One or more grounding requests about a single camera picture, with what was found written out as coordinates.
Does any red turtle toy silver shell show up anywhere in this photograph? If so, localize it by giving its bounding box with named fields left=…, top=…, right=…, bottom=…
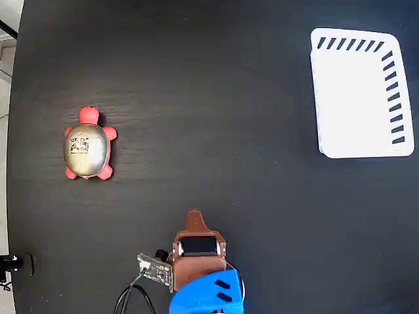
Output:
left=64, top=105, right=118, bottom=181

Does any white plastic basket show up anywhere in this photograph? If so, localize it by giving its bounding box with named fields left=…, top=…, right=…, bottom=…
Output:
left=309, top=27, right=415, bottom=160

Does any black table clamp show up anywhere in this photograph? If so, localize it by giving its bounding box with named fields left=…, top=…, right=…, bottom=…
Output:
left=0, top=253, right=36, bottom=292

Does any black metal bar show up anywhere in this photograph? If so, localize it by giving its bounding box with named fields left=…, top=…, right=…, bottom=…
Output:
left=0, top=18, right=19, bottom=39

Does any bare camera circuit board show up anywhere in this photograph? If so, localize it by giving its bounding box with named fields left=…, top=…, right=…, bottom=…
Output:
left=136, top=252, right=173, bottom=294

